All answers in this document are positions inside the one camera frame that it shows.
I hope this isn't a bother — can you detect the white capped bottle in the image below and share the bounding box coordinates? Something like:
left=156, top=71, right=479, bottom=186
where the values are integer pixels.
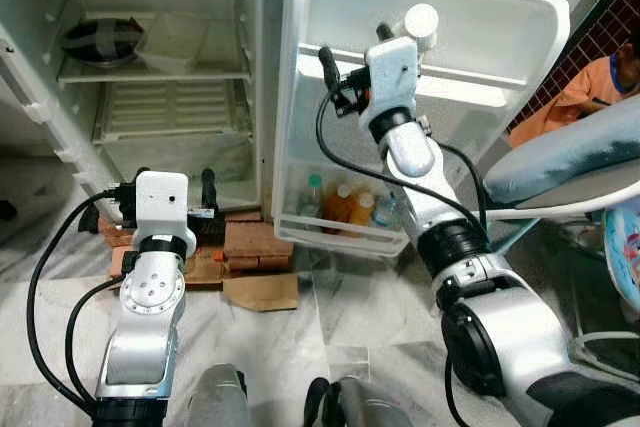
left=402, top=3, right=441, bottom=56

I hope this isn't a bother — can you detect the white fridge door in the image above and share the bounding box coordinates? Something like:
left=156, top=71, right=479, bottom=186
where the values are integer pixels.
left=270, top=0, right=623, bottom=260

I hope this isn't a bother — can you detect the clear fridge shelf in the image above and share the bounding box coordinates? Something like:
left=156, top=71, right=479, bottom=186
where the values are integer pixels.
left=57, top=52, right=251, bottom=85

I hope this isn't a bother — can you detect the red brick stack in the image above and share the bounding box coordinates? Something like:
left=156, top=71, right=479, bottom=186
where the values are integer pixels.
left=95, top=209, right=296, bottom=283

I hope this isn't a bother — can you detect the white ribbed crisper cover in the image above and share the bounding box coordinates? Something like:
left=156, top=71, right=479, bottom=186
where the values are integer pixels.
left=92, top=80, right=253, bottom=145

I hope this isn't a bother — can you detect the green capped clear bottle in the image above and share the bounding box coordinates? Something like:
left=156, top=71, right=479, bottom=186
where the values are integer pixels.
left=300, top=174, right=327, bottom=223

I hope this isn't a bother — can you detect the brown cardboard piece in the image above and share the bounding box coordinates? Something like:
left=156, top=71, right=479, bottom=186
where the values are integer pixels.
left=222, top=272, right=301, bottom=313

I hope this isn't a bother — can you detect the orange juice bottle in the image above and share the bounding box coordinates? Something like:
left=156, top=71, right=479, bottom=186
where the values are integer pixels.
left=350, top=192, right=379, bottom=238
left=322, top=183, right=357, bottom=235

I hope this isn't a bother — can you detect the clear bluish water bottle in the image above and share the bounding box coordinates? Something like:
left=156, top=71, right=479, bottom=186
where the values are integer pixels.
left=374, top=192, right=403, bottom=233

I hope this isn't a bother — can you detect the ironing board blue cover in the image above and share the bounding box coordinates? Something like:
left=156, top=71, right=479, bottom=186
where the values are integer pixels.
left=483, top=95, right=640, bottom=223

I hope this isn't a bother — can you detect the black bowl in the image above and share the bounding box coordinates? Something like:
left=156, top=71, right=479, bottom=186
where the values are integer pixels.
left=60, top=17, right=148, bottom=70

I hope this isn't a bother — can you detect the person in orange shirt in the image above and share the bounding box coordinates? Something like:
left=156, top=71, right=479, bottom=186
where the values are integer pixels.
left=508, top=40, right=640, bottom=148

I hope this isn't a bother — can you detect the silver robot left leg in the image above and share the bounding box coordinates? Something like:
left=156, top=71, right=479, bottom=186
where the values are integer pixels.
left=183, top=364, right=251, bottom=427

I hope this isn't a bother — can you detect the silver robot leg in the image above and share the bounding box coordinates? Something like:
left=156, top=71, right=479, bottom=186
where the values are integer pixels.
left=303, top=375, right=416, bottom=427
left=183, top=364, right=251, bottom=427

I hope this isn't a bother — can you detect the silver robot right leg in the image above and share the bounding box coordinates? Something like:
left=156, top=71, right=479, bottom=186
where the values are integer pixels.
left=303, top=375, right=416, bottom=427

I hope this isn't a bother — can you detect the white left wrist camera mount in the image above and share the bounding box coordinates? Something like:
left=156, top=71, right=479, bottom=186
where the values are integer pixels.
left=134, top=171, right=191, bottom=238

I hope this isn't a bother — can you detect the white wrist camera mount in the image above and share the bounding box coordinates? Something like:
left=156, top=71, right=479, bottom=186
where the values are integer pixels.
left=363, top=36, right=421, bottom=116
left=134, top=171, right=191, bottom=238

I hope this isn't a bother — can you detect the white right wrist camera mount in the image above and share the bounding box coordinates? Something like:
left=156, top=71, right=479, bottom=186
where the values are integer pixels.
left=363, top=36, right=421, bottom=116

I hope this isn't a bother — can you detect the short black left arm cable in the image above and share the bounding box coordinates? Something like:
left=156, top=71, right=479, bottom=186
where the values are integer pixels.
left=64, top=275, right=129, bottom=408

